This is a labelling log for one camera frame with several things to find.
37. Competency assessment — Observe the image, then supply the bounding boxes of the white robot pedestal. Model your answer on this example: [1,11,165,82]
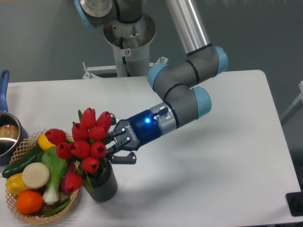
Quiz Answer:
[82,13,169,80]

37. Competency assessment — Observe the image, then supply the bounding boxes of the orange fruit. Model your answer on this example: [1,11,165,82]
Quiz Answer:
[16,190,44,214]

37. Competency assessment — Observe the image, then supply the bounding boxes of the beige round disc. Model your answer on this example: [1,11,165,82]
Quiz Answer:
[22,162,50,189]

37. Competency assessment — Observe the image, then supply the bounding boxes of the black pedestal cable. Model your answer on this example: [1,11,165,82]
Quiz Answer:
[119,37,131,77]

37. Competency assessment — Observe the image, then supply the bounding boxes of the green bean pods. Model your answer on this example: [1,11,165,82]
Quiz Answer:
[43,197,71,217]

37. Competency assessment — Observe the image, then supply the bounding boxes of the dark green cucumber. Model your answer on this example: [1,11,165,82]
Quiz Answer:
[2,144,43,178]

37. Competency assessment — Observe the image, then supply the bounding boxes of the white frame at right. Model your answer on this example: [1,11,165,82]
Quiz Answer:
[280,81,303,127]

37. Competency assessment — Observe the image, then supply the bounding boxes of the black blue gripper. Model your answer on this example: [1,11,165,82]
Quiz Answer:
[106,110,161,165]

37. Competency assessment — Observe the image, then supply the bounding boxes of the green bok choy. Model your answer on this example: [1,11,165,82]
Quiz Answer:
[41,146,68,205]

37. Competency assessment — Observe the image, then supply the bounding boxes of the dark grey ribbed vase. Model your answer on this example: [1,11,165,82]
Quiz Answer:
[84,160,118,202]

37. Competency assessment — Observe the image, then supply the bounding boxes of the blue handled saucepan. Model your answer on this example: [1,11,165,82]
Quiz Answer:
[0,70,28,166]

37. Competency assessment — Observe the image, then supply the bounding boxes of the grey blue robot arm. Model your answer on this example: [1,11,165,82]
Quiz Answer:
[74,0,229,164]

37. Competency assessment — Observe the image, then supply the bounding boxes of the woven wicker basket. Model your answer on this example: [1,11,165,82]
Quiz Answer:
[5,129,79,226]

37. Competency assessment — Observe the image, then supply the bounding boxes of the red tulip bouquet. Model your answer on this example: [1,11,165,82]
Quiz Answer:
[45,107,111,192]

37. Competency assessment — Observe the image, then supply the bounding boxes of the black box at edge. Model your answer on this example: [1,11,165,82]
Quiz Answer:
[285,192,303,217]

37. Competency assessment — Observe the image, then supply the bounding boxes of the yellow bell pepper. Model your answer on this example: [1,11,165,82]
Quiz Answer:
[6,173,30,195]

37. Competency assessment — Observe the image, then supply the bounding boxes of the purple sweet potato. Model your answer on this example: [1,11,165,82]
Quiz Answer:
[60,163,75,192]

